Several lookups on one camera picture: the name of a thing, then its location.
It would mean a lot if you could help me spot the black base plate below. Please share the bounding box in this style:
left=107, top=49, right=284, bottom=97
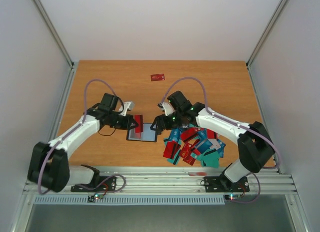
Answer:
left=70, top=176, right=117, bottom=193
left=201, top=176, right=250, bottom=193

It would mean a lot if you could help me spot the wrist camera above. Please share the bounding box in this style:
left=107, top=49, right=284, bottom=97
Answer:
left=157, top=102, right=174, bottom=116
left=119, top=101, right=135, bottom=116

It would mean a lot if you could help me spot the red chip card bottom centre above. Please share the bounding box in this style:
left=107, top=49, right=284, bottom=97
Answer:
left=179, top=143, right=192, bottom=159

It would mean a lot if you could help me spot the aluminium corner post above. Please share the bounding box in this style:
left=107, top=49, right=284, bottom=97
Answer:
left=246, top=0, right=289, bottom=70
left=32, top=0, right=75, bottom=69

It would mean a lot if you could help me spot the teal card stripe bottom centre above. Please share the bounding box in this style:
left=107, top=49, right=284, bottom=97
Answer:
left=167, top=152, right=180, bottom=166

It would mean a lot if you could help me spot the red card black stripe upright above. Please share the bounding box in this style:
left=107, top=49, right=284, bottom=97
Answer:
left=163, top=141, right=181, bottom=159

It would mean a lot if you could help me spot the teal card stripe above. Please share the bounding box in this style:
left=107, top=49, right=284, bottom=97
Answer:
left=200, top=149, right=220, bottom=168
left=167, top=152, right=180, bottom=166

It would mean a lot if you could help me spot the controller board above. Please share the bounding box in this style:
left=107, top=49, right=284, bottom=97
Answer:
left=224, top=194, right=242, bottom=201
left=87, top=194, right=104, bottom=203

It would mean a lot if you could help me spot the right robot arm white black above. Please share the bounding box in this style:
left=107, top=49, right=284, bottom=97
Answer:
left=150, top=91, right=277, bottom=192

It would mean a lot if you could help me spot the black leather card holder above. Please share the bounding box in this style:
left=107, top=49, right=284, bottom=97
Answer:
left=126, top=123, right=158, bottom=142

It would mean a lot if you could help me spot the blue card centre right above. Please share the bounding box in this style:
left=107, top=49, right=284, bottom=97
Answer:
left=197, top=129, right=208, bottom=140

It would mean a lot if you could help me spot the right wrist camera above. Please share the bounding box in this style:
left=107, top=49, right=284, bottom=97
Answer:
left=157, top=102, right=174, bottom=116

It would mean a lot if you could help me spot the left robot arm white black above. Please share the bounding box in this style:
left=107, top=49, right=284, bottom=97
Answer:
left=27, top=93, right=138, bottom=194

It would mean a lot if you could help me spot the left controller board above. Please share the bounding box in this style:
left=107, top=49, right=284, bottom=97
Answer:
left=87, top=194, right=104, bottom=203

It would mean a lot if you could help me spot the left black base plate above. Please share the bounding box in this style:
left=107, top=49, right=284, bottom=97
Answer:
left=70, top=176, right=117, bottom=193

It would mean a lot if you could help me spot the red VIP card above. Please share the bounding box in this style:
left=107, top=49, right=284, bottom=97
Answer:
left=134, top=114, right=144, bottom=139

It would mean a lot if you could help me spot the white patterned card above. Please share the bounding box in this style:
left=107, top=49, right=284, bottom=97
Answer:
left=208, top=139, right=226, bottom=153

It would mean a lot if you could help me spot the aluminium rail frame front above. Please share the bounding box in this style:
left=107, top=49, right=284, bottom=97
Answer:
left=23, top=166, right=298, bottom=195

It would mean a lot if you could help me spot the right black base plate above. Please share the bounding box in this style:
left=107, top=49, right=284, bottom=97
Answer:
left=201, top=176, right=250, bottom=193

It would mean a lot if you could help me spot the right controller board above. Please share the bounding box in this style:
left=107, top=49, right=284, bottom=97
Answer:
left=224, top=194, right=242, bottom=201

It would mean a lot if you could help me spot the red card stripe centre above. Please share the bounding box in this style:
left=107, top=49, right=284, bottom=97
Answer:
left=180, top=128, right=198, bottom=143

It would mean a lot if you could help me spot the left aluminium corner post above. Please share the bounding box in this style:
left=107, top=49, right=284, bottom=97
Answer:
left=32, top=0, right=75, bottom=69

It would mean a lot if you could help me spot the grey slotted cable duct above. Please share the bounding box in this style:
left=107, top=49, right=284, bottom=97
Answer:
left=33, top=195, right=225, bottom=206

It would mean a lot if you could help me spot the blue card under red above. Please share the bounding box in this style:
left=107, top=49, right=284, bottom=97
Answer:
left=168, top=128, right=182, bottom=143

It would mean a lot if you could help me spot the lone red card far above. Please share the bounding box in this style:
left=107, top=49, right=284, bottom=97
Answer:
left=150, top=74, right=165, bottom=81

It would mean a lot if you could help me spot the right aluminium corner post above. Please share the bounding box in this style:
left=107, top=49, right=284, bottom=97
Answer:
left=246, top=0, right=289, bottom=70

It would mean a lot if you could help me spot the red card stripe right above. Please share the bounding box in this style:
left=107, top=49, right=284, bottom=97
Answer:
left=206, top=130, right=218, bottom=139

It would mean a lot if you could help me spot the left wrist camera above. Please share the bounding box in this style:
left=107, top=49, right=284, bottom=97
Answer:
left=119, top=101, right=135, bottom=116

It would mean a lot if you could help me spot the teal card stripe bottom right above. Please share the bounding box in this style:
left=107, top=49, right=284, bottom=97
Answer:
left=200, top=149, right=220, bottom=168

